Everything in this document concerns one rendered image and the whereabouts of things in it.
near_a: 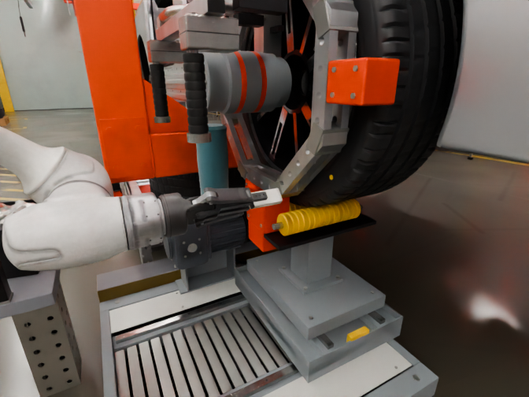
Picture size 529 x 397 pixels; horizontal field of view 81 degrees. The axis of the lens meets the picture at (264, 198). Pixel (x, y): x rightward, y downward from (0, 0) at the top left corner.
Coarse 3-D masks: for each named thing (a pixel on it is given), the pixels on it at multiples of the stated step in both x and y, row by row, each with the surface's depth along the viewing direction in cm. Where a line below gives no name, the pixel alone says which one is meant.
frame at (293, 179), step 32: (320, 0) 51; (352, 0) 53; (320, 32) 53; (352, 32) 53; (320, 64) 54; (320, 96) 57; (320, 128) 57; (256, 160) 95; (320, 160) 66; (288, 192) 74
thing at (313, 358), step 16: (240, 272) 122; (240, 288) 119; (256, 288) 113; (256, 304) 107; (272, 304) 105; (384, 304) 102; (272, 320) 97; (288, 320) 98; (368, 320) 95; (384, 320) 93; (400, 320) 96; (288, 336) 89; (304, 336) 91; (320, 336) 87; (336, 336) 91; (352, 336) 87; (368, 336) 90; (384, 336) 94; (288, 352) 90; (304, 352) 86; (320, 352) 84; (336, 352) 85; (352, 352) 88; (304, 368) 83; (320, 368) 83; (336, 368) 87
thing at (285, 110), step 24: (288, 0) 77; (288, 24) 78; (312, 24) 71; (288, 48) 80; (312, 72) 74; (312, 96) 76; (264, 120) 103; (288, 120) 87; (264, 144) 99; (288, 144) 102
